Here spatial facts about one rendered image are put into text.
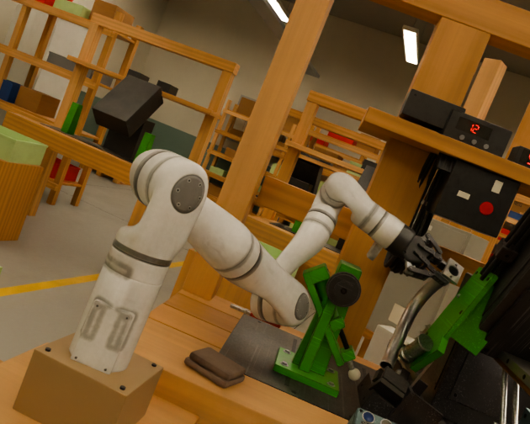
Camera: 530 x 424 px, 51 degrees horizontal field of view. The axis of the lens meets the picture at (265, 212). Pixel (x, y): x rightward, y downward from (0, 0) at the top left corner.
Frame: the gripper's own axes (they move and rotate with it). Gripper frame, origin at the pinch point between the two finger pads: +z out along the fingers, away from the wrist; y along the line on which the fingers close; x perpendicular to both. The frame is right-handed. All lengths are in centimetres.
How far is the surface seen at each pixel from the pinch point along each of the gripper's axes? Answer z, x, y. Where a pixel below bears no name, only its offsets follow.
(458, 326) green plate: 5.9, -4.8, -14.2
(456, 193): -6.7, -2.5, 22.6
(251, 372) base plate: -23, 13, -43
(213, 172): -239, 799, 594
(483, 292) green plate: 5.4, -10.9, -7.8
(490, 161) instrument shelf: -5.1, -11.1, 29.5
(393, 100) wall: -37, 583, 847
